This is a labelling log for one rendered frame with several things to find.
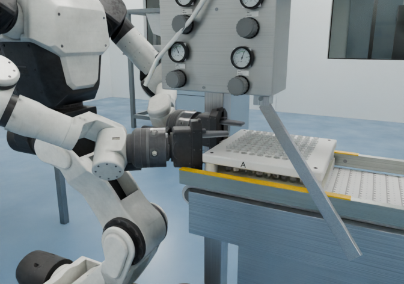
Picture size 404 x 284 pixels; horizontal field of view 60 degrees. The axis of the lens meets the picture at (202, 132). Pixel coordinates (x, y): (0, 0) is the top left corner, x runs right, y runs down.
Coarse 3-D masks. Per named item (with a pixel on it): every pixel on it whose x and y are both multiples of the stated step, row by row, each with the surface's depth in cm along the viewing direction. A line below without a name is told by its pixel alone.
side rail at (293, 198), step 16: (192, 176) 74; (208, 176) 72; (224, 192) 71; (240, 192) 69; (256, 192) 68; (272, 192) 66; (288, 192) 65; (336, 208) 62; (352, 208) 60; (368, 208) 59; (384, 208) 58; (400, 208) 57; (400, 224) 58
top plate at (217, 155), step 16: (224, 144) 80; (320, 144) 80; (208, 160) 73; (224, 160) 72; (240, 160) 70; (256, 160) 70; (272, 160) 70; (288, 160) 70; (320, 160) 70; (320, 176) 64
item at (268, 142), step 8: (256, 136) 85; (264, 136) 86; (272, 136) 85; (240, 144) 77; (248, 144) 78; (256, 144) 77; (264, 144) 79; (272, 144) 80; (280, 144) 79; (296, 144) 77; (304, 144) 77; (256, 152) 74; (264, 152) 74; (272, 152) 73; (280, 152) 72; (280, 176) 74; (288, 176) 73
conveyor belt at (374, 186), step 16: (336, 176) 81; (352, 176) 81; (368, 176) 81; (384, 176) 81; (400, 176) 81; (336, 192) 72; (352, 192) 72; (368, 192) 72; (384, 192) 72; (400, 192) 72; (304, 208) 66; (384, 224) 60
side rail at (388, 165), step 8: (336, 160) 86; (344, 160) 85; (352, 160) 85; (360, 160) 84; (368, 160) 83; (376, 160) 82; (384, 160) 82; (392, 160) 81; (400, 160) 81; (368, 168) 84; (376, 168) 83; (384, 168) 82; (392, 168) 81; (400, 168) 80
